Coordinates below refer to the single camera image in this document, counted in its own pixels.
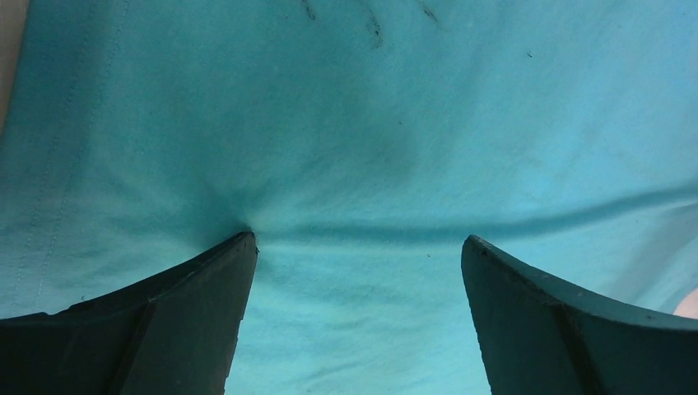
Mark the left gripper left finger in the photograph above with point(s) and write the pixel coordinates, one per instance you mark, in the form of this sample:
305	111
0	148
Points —
171	333

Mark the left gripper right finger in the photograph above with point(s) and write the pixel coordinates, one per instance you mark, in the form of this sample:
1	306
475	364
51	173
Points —
540	334

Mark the teal t shirt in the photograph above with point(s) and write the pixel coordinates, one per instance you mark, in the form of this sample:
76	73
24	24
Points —
362	142

